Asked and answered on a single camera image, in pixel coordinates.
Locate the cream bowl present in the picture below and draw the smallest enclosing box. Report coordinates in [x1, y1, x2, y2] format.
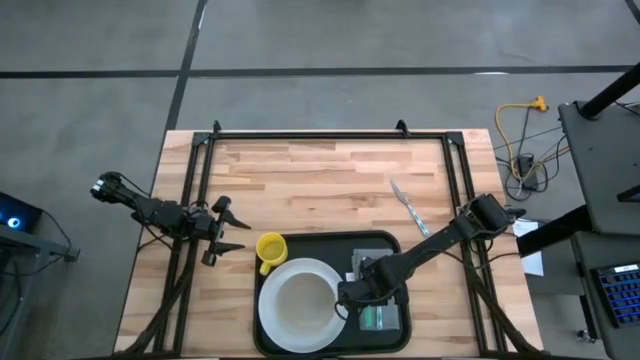
[273, 271, 337, 337]

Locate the black pole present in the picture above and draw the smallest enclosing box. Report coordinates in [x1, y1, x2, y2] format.
[579, 62, 640, 120]

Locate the dark work table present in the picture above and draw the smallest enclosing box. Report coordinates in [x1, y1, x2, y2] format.
[569, 229, 640, 360]

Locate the black box with blue light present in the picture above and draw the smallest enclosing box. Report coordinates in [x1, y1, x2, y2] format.
[0, 192, 44, 234]

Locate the black plastic tray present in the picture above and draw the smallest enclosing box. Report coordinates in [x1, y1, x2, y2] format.
[252, 229, 413, 358]

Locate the grey side table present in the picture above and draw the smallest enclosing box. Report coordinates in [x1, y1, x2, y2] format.
[0, 224, 81, 264]

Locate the black power adapter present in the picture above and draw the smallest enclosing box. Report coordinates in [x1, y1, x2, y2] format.
[516, 153, 540, 191]

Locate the white round plate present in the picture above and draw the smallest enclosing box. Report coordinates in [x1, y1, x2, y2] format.
[257, 257, 349, 355]

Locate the white paper sheet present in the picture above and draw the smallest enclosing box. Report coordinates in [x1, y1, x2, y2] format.
[512, 218, 545, 278]

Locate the yellow extension cord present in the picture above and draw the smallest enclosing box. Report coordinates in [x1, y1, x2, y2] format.
[494, 95, 550, 186]

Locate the grey equipment cart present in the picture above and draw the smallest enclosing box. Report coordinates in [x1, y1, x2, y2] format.
[558, 99, 640, 236]

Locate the black aluminium table frame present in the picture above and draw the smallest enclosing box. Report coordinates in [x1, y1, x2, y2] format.
[149, 119, 546, 360]

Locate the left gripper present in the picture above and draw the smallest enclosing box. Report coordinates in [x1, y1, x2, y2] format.
[192, 195, 253, 268]

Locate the teal handled knife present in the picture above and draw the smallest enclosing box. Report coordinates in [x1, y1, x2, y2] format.
[389, 179, 431, 238]

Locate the grey cloth napkin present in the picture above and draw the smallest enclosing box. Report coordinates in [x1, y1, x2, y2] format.
[345, 247, 401, 332]

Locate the blue lit keypad device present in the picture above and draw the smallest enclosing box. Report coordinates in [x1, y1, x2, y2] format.
[591, 263, 640, 329]

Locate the black floor cable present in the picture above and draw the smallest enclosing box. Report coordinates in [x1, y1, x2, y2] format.
[492, 107, 571, 202]

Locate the yellow plastic cup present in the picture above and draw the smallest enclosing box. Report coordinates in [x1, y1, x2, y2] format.
[255, 231, 290, 277]

